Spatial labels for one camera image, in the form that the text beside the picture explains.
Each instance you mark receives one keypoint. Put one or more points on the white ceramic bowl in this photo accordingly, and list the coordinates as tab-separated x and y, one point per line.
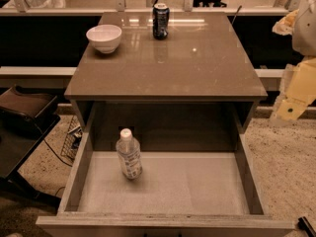
104	38

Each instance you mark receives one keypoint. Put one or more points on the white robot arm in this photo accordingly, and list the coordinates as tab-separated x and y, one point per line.
301	25

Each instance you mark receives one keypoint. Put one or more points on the grey cabinet with glossy top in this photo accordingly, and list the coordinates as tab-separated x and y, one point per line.
201	60

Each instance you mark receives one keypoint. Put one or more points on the clear plastic water bottle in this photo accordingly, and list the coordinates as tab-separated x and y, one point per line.
128	150

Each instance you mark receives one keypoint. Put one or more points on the open grey drawer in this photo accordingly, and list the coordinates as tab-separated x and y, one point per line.
197	177

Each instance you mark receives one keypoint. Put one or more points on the wire mesh basket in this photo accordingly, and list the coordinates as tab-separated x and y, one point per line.
72	140

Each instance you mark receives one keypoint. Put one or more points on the dark chair at left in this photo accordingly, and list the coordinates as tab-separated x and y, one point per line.
25	121

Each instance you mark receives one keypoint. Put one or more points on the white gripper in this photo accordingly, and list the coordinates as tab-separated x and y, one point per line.
306	34

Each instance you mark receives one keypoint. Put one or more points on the black object bottom right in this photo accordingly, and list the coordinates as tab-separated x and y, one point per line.
305	225

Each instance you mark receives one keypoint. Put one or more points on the dark blue soda can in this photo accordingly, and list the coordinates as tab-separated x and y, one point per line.
160	21

